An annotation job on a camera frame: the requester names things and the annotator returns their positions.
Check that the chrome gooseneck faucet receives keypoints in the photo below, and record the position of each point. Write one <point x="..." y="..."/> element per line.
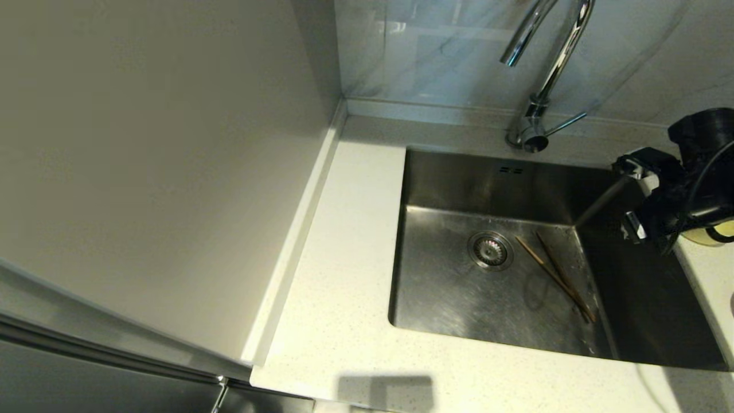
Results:
<point x="533" y="137"/>

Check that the grey base cabinet front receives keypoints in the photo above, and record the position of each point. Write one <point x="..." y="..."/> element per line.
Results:
<point x="269" y="404"/>

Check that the yellow plastic bowl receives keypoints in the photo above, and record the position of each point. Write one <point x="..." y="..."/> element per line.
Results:
<point x="708" y="236"/>

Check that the brown wooden chopstick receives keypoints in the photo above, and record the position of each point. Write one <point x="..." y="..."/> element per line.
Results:
<point x="553" y="255"/>
<point x="545" y="268"/>

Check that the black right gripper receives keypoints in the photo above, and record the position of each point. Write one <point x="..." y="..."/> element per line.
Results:
<point x="682" y="198"/>

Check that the grey tall cabinet door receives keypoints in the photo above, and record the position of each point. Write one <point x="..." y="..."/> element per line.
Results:
<point x="86" y="384"/>

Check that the round metal drain strainer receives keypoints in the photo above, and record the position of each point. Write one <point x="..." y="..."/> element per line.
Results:
<point x="489" y="250"/>

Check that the stainless steel sink basin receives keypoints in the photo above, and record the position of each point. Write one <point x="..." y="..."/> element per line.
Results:
<point x="447" y="310"/>

